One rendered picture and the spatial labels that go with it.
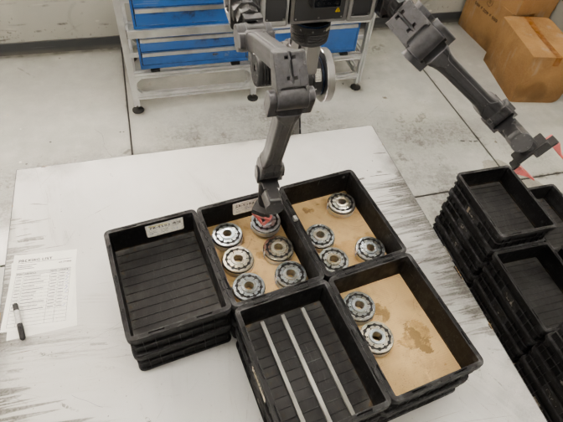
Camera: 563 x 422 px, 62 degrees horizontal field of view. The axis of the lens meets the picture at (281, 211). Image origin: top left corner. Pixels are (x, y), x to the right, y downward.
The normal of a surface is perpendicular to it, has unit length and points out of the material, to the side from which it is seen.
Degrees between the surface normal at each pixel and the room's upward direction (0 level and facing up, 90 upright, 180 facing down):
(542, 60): 89
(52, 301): 0
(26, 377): 0
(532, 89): 90
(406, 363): 0
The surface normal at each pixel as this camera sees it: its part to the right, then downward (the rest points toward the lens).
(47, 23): 0.26, 0.75
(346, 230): 0.07, -0.64
